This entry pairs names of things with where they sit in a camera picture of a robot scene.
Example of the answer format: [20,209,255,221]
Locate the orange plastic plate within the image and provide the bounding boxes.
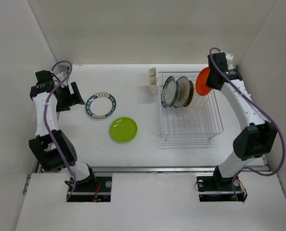
[195,67,212,96]

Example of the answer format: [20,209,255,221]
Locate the yellow brown patterned plate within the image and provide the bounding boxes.
[183,80,195,107]

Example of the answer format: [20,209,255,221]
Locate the orange sunburst pattern plate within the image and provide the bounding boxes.
[173,76,190,108]

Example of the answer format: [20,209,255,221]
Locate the small teal rimmed plate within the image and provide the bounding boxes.
[85,92,117,119]

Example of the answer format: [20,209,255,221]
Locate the large teal rimmed white plate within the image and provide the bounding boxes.
[161,76,179,108]

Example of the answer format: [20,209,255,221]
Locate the green plastic plate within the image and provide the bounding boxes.
[109,117,138,143]

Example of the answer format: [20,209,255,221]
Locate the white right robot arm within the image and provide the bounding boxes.
[206,52,277,191]

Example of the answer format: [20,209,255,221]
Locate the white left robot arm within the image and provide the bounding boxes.
[28,70,97,191]

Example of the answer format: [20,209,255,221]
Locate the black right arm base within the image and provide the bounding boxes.
[195,175,248,202]

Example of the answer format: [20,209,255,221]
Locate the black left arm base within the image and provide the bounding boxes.
[65,176,112,203]

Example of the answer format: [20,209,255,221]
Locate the beige cutlery holder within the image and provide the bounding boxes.
[148,67,158,95]

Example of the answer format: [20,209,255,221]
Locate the white foam front board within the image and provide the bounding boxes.
[16,173,286,231]

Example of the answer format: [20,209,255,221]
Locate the white wire dish rack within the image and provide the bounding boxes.
[157,71,223,143]

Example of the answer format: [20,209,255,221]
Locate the aluminium front rail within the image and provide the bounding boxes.
[32,159,270,173]

